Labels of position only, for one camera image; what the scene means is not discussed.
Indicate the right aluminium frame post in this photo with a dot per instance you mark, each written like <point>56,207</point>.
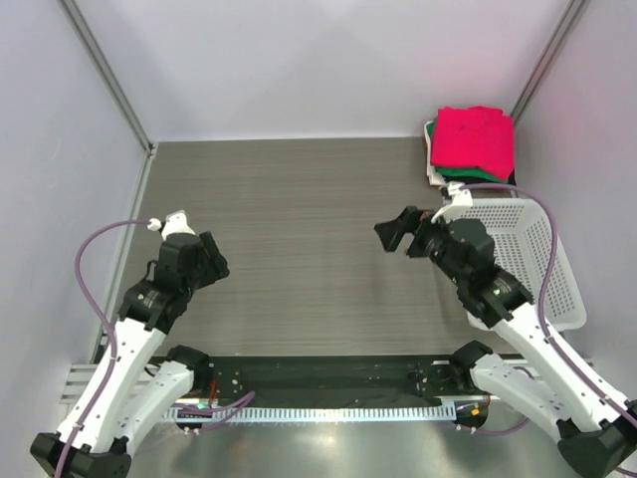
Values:
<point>556,41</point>

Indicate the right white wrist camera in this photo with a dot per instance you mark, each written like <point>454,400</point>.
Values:
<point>457,199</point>

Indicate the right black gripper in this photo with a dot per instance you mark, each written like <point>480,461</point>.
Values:
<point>392,232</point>

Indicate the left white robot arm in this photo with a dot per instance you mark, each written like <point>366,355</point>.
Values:
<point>103,432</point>

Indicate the left aluminium frame post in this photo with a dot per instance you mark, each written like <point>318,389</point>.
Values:
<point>96,54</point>

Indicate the perforated cable duct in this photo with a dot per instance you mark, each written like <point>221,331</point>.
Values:
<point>259,415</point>

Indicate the aluminium frame post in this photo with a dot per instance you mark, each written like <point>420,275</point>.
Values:
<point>96,54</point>
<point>556,41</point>

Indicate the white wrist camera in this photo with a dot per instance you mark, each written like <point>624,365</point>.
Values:
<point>174,223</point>
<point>457,199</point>

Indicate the pink red t shirt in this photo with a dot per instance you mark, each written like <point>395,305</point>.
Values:
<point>474,138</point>

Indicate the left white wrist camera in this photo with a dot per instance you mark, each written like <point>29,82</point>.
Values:
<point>174,223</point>

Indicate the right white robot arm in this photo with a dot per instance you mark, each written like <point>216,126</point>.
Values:
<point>592,423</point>

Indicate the black folded t shirt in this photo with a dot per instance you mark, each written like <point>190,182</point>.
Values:
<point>511,178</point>

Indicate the white folded t shirt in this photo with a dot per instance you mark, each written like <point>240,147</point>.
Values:
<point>434,178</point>

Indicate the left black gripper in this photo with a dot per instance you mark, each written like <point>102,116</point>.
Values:
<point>214,261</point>

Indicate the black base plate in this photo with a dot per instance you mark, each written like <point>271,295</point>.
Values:
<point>334,382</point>

